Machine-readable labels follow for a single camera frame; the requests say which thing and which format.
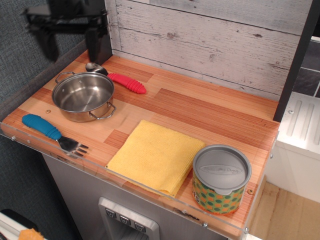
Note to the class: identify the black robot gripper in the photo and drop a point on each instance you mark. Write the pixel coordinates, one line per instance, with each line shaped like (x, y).
(49, 19)

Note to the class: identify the stainless steel pot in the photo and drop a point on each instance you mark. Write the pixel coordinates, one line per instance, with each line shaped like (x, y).
(85, 96)

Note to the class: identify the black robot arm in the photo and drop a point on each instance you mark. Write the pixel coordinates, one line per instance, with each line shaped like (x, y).
(79, 17)

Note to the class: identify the clear acrylic edge guard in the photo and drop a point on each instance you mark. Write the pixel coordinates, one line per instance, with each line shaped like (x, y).
(82, 183)

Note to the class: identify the yellow folded cloth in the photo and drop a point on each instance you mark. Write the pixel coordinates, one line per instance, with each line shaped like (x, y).
(156, 158)

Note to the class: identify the grey dispenser panel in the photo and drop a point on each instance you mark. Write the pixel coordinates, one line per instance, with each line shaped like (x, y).
(122, 223)

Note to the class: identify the orange cloth piece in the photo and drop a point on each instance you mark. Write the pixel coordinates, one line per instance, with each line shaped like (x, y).
(30, 234)

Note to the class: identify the patterned can with grey lid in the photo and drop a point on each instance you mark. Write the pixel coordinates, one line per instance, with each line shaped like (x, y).
(220, 176)

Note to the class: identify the white plastic appliance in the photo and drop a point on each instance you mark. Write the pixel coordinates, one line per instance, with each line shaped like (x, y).
(294, 162)

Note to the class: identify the red handled spoon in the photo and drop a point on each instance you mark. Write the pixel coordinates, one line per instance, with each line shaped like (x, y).
(126, 81)

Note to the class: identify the dark grey left post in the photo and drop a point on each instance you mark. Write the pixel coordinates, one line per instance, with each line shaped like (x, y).
(97, 20)

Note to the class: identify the dark grey post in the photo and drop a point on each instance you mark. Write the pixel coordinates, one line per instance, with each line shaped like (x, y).
(302, 47)
(97, 20)

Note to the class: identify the blue handled fork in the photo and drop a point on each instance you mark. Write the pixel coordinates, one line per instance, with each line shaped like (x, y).
(68, 145)

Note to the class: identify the dark grey right post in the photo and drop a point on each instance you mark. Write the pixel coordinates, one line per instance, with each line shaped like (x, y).
(302, 47)

